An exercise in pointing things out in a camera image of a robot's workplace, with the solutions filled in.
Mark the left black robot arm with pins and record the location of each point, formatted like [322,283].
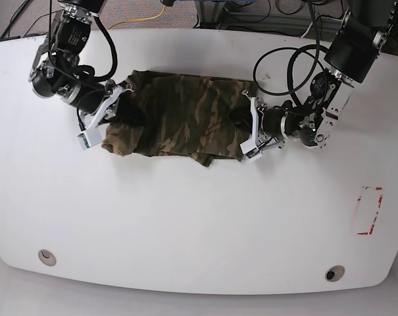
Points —
[365,27]

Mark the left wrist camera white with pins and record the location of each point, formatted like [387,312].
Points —
[250,150]

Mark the red tape rectangle marking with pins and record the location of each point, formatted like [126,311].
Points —
[367,209]

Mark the camouflage t-shirt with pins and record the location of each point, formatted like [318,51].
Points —
[186,116]

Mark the left table cable grommet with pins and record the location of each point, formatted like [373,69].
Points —
[47,258]

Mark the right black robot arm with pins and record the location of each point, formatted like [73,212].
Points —
[56,69]

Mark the right table cable grommet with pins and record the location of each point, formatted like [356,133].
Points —
[335,273]

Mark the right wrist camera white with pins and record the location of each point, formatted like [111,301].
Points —
[89,138]

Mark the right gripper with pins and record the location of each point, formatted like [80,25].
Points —
[89,100]

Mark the table cable grommet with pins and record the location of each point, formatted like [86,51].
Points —
[335,273]
[47,258]

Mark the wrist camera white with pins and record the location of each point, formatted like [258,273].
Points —
[250,150]
[89,138]

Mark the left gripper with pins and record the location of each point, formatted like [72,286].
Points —
[262,122]

